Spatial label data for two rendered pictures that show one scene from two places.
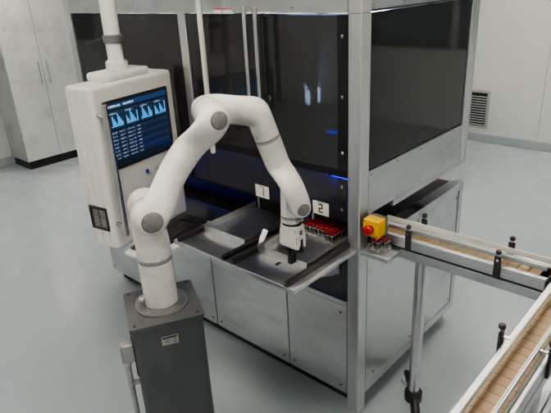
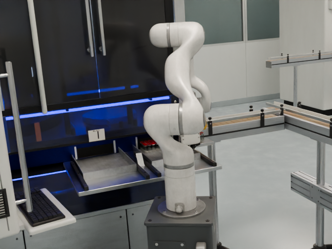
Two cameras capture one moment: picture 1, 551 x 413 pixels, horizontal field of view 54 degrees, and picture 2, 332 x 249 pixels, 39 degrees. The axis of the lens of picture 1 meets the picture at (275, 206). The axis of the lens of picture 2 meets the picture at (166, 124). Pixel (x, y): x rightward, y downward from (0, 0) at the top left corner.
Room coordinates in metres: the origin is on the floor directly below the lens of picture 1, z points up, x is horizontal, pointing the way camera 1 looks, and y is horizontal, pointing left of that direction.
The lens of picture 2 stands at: (0.92, 1.96, 1.62)
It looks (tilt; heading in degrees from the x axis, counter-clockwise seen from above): 14 degrees down; 298
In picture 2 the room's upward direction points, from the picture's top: 4 degrees counter-clockwise
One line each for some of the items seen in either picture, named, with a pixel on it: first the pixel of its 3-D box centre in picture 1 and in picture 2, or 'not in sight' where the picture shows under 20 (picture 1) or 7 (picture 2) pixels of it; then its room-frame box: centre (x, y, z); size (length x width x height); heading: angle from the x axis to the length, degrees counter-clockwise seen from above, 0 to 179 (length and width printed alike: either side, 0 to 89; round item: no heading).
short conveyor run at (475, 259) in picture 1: (457, 248); (231, 123); (1.85, -0.70, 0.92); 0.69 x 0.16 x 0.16; 47
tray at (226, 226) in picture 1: (250, 222); (102, 162); (2.26, 0.12, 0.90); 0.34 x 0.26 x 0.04; 137
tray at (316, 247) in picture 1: (307, 242); (164, 151); (2.03, -0.13, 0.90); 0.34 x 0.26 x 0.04; 137
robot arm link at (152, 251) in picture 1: (148, 224); (168, 134); (1.70, 0.44, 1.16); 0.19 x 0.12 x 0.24; 20
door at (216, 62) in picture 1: (226, 82); (46, 44); (2.47, 0.19, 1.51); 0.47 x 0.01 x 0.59; 47
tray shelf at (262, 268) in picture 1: (267, 242); (139, 165); (2.09, 0.04, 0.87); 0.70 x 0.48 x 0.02; 47
